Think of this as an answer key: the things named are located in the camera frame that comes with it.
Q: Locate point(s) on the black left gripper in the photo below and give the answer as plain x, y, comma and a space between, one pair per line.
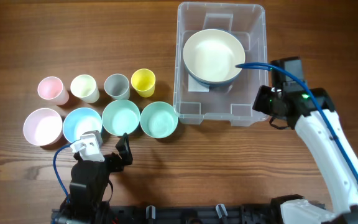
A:
123, 145

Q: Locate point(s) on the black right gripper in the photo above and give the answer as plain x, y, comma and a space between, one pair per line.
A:
260, 104

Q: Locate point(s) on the mint green small bowl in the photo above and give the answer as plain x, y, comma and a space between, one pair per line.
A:
121, 116

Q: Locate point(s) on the light blue small bowl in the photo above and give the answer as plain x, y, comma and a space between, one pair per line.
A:
79, 121

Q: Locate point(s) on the dark blue large bowl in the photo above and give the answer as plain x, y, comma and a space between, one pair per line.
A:
222, 76

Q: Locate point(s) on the grey cup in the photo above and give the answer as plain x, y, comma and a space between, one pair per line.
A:
117, 86

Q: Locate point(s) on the cream cup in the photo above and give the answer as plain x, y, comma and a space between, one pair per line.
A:
85, 88

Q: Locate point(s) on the cream large bowl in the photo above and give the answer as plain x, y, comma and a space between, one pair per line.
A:
212, 49

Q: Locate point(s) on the clear plastic storage bin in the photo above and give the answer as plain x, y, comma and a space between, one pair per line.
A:
232, 102

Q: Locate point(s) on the pink small bowl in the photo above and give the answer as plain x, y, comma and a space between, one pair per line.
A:
43, 127

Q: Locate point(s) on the pink cup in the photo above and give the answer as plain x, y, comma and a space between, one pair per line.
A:
53, 90

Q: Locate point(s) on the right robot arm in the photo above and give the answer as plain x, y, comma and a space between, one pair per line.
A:
311, 113

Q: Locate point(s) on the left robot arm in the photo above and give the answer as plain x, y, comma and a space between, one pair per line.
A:
83, 201

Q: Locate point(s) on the yellow cup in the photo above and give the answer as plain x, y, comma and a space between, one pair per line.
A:
143, 81

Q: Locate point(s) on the white paper label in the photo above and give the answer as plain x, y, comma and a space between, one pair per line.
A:
195, 86

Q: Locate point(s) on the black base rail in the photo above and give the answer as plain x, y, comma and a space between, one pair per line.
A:
246, 213

